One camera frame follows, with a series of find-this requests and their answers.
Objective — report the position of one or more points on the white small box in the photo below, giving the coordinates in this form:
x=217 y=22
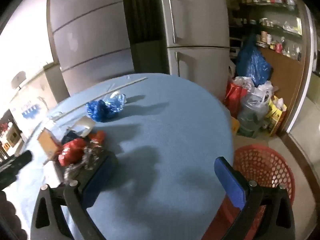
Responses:
x=85 y=126

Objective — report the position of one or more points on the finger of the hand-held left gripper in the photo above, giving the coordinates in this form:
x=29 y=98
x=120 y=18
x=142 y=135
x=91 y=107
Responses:
x=21 y=158

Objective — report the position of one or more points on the blue tablecloth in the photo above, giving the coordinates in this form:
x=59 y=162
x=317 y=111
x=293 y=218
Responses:
x=162 y=130

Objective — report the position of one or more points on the clear water jug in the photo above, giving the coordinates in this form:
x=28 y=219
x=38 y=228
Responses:
x=250 y=120

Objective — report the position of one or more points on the grey refrigerator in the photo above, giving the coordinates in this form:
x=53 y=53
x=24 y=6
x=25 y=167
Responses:
x=200 y=17

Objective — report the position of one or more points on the red cup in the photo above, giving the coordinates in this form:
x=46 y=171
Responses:
x=278 y=47

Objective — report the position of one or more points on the row of jars and bottles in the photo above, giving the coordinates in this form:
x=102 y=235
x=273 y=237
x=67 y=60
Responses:
x=267 y=38

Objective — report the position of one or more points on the person's left hand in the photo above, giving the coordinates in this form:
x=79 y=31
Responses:
x=10 y=220

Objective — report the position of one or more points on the large blue plastic bag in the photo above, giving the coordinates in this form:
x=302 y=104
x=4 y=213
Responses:
x=252 y=65

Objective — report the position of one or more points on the grey cabinet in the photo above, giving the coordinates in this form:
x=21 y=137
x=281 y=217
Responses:
x=87 y=42

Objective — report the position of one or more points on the red foil wrapper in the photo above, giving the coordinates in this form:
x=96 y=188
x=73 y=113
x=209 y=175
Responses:
x=72 y=152
x=97 y=136

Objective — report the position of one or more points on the brown cardboard box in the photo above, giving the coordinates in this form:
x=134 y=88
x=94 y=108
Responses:
x=48 y=140

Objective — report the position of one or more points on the yellow bucket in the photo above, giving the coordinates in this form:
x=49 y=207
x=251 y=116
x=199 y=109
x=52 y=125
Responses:
x=235 y=127

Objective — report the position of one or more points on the silver foil wrapper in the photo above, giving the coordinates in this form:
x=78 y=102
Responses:
x=90 y=155

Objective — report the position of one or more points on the red plastic basket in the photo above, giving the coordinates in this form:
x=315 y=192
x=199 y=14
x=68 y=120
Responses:
x=262 y=165

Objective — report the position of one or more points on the white plastic bag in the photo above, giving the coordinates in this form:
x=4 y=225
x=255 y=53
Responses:
x=266 y=87
x=243 y=81

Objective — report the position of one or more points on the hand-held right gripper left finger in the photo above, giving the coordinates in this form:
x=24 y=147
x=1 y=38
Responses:
x=100 y=180

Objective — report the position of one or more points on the yellow paper bag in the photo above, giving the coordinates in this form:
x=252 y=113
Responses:
x=277 y=117

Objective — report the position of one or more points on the red gift bag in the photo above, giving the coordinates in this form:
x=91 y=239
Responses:
x=233 y=97

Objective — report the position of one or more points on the thin wooden stick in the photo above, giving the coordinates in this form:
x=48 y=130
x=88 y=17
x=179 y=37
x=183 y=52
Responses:
x=135 y=81

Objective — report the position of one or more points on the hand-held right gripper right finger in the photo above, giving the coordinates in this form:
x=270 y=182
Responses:
x=230 y=182

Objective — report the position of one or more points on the wooden shelf cabinet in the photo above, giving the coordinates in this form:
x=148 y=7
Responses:
x=285 y=65

